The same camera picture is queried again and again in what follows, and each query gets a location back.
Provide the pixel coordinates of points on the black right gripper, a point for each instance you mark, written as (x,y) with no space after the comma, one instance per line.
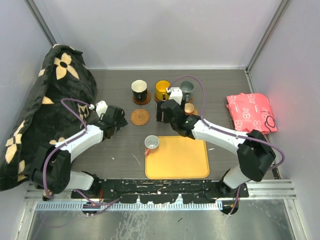
(159,116)

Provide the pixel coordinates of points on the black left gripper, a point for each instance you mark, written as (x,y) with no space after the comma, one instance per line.
(121,123)

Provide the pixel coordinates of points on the yellow mug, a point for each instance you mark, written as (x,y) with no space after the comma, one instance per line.
(160,90)

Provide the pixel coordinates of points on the small orange cup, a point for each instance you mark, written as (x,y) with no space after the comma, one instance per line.
(189,109)

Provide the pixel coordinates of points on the light woven coaster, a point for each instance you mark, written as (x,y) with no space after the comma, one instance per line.
(140,117)

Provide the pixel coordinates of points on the light wooden coaster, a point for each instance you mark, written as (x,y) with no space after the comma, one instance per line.
(195,112)

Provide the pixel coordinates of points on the grey mug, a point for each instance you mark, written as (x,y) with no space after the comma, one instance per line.
(187,90)

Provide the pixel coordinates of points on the small white mug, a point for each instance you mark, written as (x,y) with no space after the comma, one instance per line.
(151,143)

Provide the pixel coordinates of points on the large white mug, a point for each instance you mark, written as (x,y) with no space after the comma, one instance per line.
(139,89)

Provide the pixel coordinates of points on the purple glass mug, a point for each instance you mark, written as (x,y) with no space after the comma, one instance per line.
(158,105)

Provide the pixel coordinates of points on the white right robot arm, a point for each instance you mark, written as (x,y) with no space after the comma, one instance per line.
(254,153)

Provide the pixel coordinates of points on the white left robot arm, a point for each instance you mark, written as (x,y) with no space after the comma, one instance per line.
(55,161)

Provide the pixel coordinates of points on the yellow plastic tray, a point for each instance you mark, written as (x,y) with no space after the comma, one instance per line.
(177,158)

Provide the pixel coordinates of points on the black floral plush blanket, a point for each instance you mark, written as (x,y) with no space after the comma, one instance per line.
(53,111)

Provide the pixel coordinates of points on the pink patterned plastic package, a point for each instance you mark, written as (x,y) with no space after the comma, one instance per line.
(251,112)

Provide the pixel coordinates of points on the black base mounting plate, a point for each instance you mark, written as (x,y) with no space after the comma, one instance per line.
(191,191)

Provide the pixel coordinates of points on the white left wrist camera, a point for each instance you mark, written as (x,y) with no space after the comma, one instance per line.
(100,108)

